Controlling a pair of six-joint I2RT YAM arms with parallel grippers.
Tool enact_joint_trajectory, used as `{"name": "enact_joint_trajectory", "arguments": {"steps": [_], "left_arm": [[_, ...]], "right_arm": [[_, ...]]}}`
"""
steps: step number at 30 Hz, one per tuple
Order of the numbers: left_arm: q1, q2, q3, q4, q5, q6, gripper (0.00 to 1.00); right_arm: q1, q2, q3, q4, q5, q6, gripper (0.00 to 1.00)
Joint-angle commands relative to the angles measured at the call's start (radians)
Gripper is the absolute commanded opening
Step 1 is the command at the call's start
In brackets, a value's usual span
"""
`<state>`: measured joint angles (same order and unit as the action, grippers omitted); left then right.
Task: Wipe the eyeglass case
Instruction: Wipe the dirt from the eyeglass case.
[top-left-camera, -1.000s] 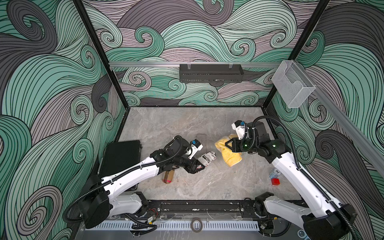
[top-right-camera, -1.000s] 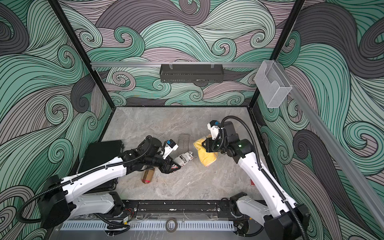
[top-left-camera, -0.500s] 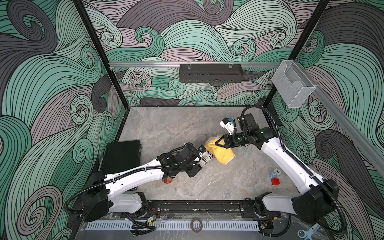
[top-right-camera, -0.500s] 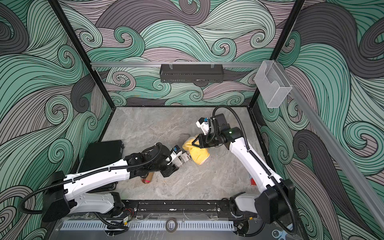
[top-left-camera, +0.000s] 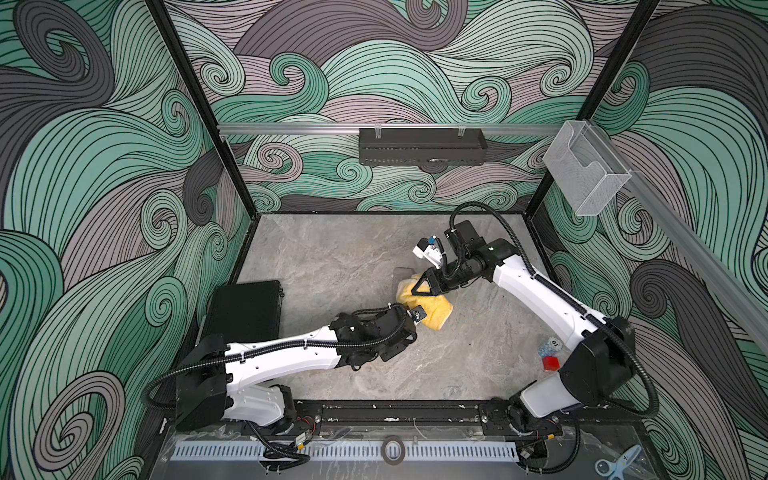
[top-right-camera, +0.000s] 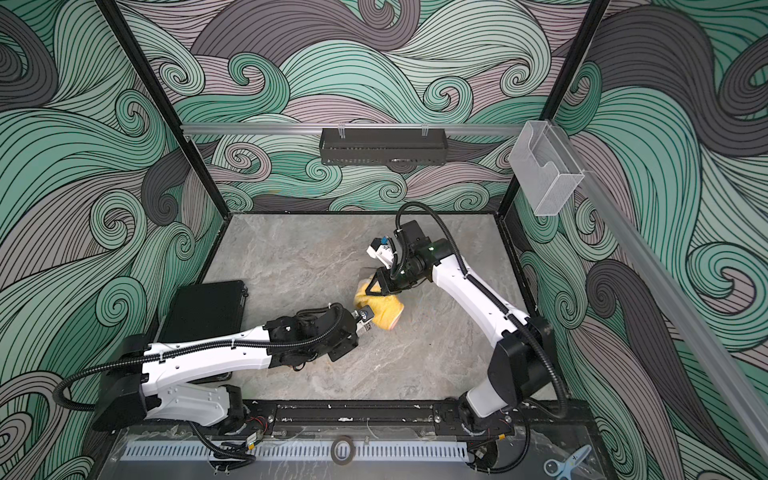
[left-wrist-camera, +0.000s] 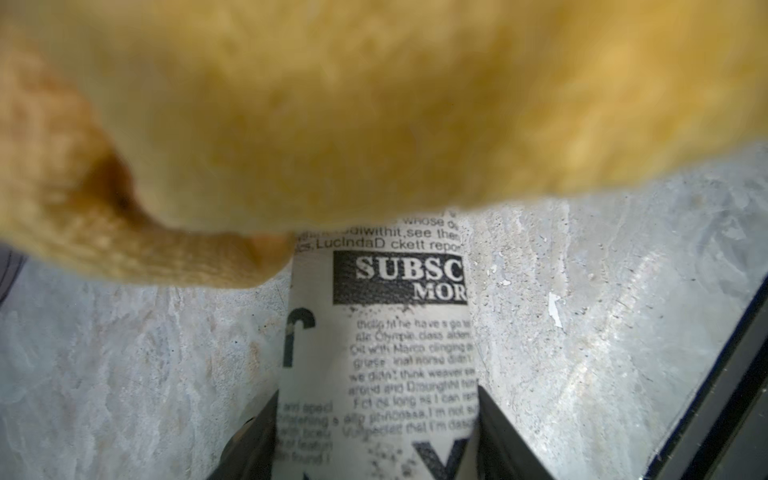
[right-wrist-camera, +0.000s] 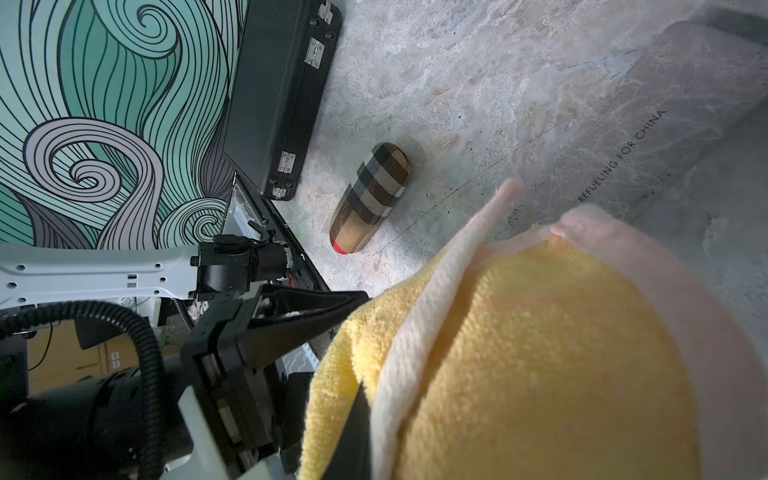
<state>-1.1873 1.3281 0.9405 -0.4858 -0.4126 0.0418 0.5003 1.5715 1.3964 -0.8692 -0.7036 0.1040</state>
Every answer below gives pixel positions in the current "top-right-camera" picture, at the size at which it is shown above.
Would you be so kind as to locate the black tape roll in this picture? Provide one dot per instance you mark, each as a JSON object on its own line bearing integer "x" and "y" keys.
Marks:
{"x": 342, "y": 450}

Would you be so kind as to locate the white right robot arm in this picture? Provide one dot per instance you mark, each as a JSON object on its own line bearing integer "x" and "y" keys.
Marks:
{"x": 523, "y": 359}

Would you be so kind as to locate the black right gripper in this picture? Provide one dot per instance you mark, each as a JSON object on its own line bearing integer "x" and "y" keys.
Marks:
{"x": 383, "y": 276}

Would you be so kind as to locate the clear acrylic wall holder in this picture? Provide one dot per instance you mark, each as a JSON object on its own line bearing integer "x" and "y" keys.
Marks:
{"x": 544, "y": 162}

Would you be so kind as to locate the black corner frame post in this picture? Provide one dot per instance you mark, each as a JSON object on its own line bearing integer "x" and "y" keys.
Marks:
{"x": 140, "y": 63}
{"x": 566, "y": 78}

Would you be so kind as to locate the black corner frame post left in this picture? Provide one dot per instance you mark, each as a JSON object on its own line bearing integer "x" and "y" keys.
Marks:
{"x": 140, "y": 63}

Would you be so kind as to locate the aluminium rail wall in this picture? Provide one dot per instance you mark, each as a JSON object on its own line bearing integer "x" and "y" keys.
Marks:
{"x": 275, "y": 128}
{"x": 727, "y": 377}

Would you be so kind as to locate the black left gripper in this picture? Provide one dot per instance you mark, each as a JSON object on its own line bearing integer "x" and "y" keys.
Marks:
{"x": 344, "y": 349}

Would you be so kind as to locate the black wall tray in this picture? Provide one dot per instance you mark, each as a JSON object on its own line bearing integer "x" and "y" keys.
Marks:
{"x": 343, "y": 146}

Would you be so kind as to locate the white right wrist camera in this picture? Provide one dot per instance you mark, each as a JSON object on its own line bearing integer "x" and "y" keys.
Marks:
{"x": 382, "y": 249}

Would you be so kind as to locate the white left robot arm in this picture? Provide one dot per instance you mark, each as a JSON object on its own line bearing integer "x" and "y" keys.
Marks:
{"x": 162, "y": 380}

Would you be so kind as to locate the black flat box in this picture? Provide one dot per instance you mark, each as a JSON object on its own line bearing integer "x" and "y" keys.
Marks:
{"x": 204, "y": 311}

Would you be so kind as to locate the blue scissors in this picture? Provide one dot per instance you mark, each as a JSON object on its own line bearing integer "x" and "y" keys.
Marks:
{"x": 562, "y": 470}

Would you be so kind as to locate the aluminium rail back wall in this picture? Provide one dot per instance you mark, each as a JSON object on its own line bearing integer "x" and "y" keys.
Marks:
{"x": 275, "y": 128}

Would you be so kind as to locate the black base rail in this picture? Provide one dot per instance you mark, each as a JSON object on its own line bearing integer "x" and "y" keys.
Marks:
{"x": 285, "y": 418}

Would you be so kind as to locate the yellow pink microfiber cloth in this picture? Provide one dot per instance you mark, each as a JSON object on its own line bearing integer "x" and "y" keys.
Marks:
{"x": 387, "y": 310}

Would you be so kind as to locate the black corner frame post right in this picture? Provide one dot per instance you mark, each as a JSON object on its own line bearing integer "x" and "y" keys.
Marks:
{"x": 566, "y": 78}

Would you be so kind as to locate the white perforated cable duct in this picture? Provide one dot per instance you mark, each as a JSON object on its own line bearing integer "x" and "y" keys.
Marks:
{"x": 319, "y": 450}

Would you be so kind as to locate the aluminium rail right wall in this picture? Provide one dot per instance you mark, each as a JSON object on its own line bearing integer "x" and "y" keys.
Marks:
{"x": 727, "y": 377}

